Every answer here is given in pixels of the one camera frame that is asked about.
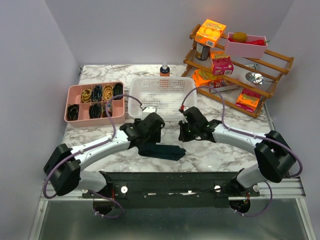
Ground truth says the dark green tie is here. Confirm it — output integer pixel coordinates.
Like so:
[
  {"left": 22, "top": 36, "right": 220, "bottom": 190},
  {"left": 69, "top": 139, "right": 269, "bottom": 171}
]
[{"left": 138, "top": 143, "right": 186, "bottom": 161}]

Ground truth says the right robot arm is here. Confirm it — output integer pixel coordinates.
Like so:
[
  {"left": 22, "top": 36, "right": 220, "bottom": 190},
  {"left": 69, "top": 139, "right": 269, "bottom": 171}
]
[{"left": 178, "top": 106, "right": 297, "bottom": 196}]

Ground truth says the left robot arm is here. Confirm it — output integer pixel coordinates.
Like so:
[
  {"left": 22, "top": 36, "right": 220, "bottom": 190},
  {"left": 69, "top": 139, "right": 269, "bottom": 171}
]
[{"left": 43, "top": 112, "right": 165, "bottom": 198}]

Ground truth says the white plastic basket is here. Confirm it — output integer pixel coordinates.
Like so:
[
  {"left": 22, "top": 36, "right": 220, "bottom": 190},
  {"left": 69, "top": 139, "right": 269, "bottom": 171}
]
[{"left": 129, "top": 76, "right": 198, "bottom": 122}]

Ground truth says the patterned rolled tie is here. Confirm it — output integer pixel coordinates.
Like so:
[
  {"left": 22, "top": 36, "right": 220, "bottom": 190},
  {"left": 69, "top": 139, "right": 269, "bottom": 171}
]
[{"left": 101, "top": 101, "right": 113, "bottom": 118}]

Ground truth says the pink compartment organizer box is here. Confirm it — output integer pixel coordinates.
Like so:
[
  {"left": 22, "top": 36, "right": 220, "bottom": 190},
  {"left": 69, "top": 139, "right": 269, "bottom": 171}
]
[{"left": 64, "top": 81, "right": 125, "bottom": 128}]

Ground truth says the orange sponge box middle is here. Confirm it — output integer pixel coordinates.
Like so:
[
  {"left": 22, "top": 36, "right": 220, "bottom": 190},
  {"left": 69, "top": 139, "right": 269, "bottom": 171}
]
[{"left": 191, "top": 69, "right": 220, "bottom": 87}]

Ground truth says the orange sponge box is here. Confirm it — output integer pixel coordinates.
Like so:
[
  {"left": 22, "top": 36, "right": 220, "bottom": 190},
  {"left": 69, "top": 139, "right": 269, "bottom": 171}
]
[
  {"left": 194, "top": 19, "right": 227, "bottom": 48},
  {"left": 191, "top": 69, "right": 220, "bottom": 87},
  {"left": 235, "top": 88, "right": 261, "bottom": 113}
]

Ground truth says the black rolled tie top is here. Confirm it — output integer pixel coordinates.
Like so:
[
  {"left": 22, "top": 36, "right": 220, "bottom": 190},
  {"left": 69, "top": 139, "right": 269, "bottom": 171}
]
[{"left": 113, "top": 83, "right": 124, "bottom": 100}]

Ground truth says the black rolled tie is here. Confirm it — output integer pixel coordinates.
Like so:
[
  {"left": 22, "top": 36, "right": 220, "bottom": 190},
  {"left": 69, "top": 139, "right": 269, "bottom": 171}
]
[
  {"left": 89, "top": 103, "right": 102, "bottom": 119},
  {"left": 113, "top": 83, "right": 124, "bottom": 100},
  {"left": 66, "top": 104, "right": 79, "bottom": 121}
]

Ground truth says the white red flat box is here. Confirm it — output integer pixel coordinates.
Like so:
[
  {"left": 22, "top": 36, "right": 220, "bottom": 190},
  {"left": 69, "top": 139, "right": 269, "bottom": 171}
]
[{"left": 209, "top": 77, "right": 239, "bottom": 92}]

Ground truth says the black rolled tie bottom middle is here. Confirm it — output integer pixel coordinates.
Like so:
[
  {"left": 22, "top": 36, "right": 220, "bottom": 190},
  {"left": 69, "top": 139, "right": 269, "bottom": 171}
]
[{"left": 89, "top": 103, "right": 102, "bottom": 119}]

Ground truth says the yellow rolled tie right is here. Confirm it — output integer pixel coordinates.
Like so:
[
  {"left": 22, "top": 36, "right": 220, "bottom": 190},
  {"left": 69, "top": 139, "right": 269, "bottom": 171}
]
[{"left": 102, "top": 84, "right": 113, "bottom": 101}]

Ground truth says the yellow rolled tie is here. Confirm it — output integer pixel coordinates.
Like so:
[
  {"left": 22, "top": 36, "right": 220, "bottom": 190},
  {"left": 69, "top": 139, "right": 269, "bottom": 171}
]
[
  {"left": 102, "top": 84, "right": 113, "bottom": 101},
  {"left": 81, "top": 88, "right": 92, "bottom": 103}
]

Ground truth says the dark blue rolled tie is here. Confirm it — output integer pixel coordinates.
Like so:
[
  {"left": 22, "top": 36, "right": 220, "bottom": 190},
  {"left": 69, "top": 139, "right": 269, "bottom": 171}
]
[{"left": 91, "top": 85, "right": 103, "bottom": 102}]

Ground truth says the orange sponge box lower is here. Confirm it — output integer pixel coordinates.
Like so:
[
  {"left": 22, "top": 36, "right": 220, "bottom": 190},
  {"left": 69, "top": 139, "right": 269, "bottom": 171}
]
[{"left": 235, "top": 88, "right": 261, "bottom": 113}]

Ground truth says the orange spray bottle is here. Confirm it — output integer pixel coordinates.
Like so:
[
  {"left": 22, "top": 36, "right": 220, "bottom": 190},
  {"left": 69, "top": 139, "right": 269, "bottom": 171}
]
[{"left": 159, "top": 61, "right": 170, "bottom": 77}]

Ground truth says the yellow rolled tie left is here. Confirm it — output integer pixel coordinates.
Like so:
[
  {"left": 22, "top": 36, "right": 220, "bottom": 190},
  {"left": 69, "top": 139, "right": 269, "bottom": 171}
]
[{"left": 81, "top": 88, "right": 92, "bottom": 103}]

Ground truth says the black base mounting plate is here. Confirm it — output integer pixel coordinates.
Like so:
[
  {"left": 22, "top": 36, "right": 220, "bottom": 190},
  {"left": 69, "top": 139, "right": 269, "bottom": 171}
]
[{"left": 78, "top": 171, "right": 260, "bottom": 209}]

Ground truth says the pink sponge box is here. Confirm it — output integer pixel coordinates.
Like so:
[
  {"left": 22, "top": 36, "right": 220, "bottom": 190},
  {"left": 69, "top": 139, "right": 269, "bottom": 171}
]
[{"left": 210, "top": 51, "right": 234, "bottom": 75}]

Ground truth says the wooden tiered rack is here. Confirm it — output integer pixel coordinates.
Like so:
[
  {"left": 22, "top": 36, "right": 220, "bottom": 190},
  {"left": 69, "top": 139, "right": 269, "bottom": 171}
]
[{"left": 181, "top": 24, "right": 295, "bottom": 119}]

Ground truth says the black rolled tie bottom left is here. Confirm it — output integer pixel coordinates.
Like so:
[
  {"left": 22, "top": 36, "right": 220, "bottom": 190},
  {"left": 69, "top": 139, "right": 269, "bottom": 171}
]
[{"left": 66, "top": 104, "right": 79, "bottom": 121}]

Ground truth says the dark jar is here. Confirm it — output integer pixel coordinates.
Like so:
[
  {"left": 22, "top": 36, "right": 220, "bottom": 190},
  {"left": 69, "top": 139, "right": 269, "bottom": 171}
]
[{"left": 195, "top": 42, "right": 211, "bottom": 61}]

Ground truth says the silver metal spoon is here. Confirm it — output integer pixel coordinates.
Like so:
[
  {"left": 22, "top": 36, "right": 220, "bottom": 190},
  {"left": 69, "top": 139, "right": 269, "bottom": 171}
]
[{"left": 245, "top": 71, "right": 274, "bottom": 86}]

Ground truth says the pink rectangular bin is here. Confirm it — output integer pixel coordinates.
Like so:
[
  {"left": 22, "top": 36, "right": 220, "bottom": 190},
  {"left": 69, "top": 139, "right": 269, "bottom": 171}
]
[{"left": 224, "top": 32, "right": 268, "bottom": 59}]

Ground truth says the orange sponge box top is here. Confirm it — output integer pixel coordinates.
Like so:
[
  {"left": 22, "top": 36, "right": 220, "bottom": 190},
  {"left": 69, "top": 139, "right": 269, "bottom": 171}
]
[{"left": 194, "top": 19, "right": 227, "bottom": 48}]

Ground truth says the brown potato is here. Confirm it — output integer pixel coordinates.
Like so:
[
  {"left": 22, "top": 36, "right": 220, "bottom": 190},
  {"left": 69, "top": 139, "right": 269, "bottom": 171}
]
[{"left": 232, "top": 32, "right": 248, "bottom": 43}]

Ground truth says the red chili pepper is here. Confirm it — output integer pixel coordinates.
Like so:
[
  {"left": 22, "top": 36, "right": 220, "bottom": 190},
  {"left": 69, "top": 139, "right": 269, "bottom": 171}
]
[{"left": 228, "top": 37, "right": 268, "bottom": 46}]

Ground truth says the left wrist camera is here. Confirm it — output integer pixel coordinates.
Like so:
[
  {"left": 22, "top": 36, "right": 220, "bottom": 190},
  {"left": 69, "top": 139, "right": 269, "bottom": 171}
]
[{"left": 140, "top": 106, "right": 157, "bottom": 120}]

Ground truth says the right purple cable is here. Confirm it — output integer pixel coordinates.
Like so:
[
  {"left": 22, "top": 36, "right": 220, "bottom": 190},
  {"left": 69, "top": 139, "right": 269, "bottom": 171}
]
[{"left": 179, "top": 86, "right": 304, "bottom": 217}]

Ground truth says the aluminium rail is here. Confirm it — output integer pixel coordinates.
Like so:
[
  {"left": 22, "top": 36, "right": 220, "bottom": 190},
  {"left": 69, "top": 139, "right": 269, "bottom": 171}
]
[{"left": 40, "top": 178, "right": 306, "bottom": 201}]

